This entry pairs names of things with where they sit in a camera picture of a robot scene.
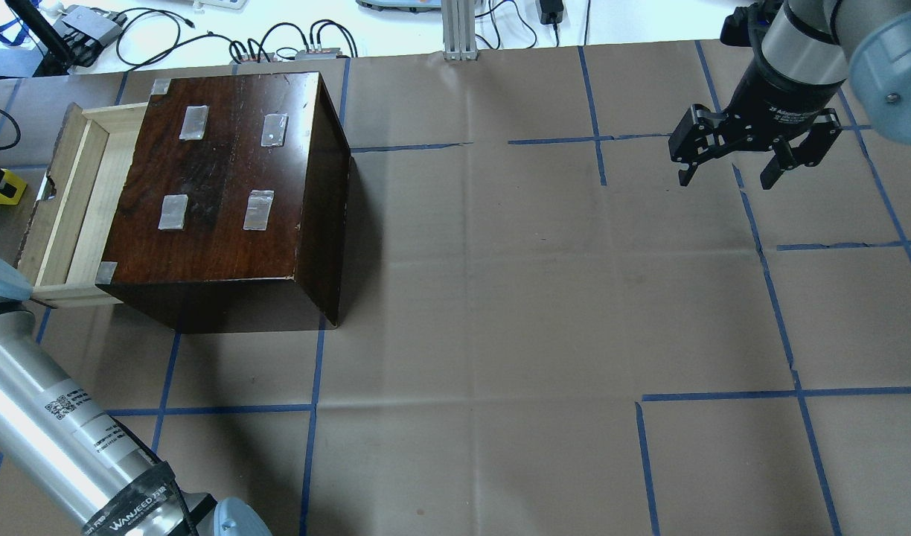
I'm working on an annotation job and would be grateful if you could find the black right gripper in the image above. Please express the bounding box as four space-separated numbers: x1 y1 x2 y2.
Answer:
668 71 841 191

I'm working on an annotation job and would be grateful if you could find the light wooden drawer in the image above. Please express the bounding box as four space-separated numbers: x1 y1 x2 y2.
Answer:
17 103 147 308

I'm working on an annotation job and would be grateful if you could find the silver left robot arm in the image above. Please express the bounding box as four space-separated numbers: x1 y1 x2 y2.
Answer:
0 258 269 535

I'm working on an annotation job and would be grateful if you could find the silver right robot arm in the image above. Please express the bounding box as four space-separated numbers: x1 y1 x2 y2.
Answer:
668 1 911 190

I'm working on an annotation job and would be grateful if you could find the dark wooden drawer cabinet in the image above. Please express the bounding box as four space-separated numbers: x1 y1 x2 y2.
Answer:
95 71 351 334

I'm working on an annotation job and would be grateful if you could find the grey usb hub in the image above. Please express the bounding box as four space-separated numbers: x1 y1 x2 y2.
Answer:
57 4 127 45

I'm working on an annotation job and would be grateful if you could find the black power adapter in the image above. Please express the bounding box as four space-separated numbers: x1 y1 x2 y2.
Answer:
537 0 565 26

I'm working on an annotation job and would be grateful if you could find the brown paper table cover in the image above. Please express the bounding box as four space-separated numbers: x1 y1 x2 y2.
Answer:
30 41 911 535

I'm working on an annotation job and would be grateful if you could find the aluminium frame post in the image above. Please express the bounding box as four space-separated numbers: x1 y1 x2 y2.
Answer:
441 0 477 61

